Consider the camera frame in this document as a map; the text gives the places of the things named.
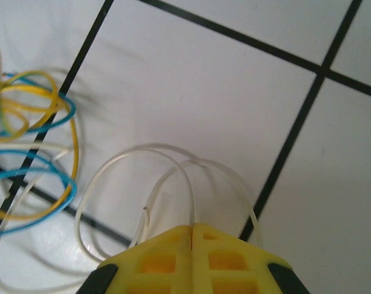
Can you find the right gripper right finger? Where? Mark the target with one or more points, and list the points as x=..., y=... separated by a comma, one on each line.
x=228, y=266

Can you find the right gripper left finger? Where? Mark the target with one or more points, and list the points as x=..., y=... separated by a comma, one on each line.
x=155, y=266

